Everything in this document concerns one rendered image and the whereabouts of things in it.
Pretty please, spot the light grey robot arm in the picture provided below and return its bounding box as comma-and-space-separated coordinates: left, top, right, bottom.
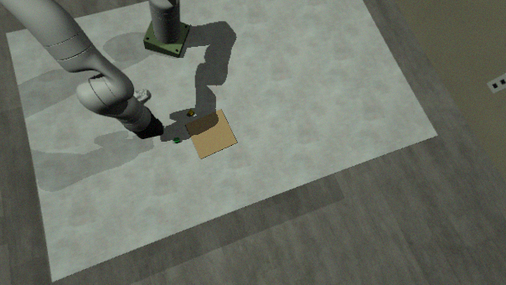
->
0, 0, 180, 124

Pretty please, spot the tan square mat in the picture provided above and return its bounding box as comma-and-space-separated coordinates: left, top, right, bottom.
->
185, 110, 237, 159

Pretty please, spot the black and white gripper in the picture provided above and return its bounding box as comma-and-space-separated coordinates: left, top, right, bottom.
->
121, 90, 163, 139

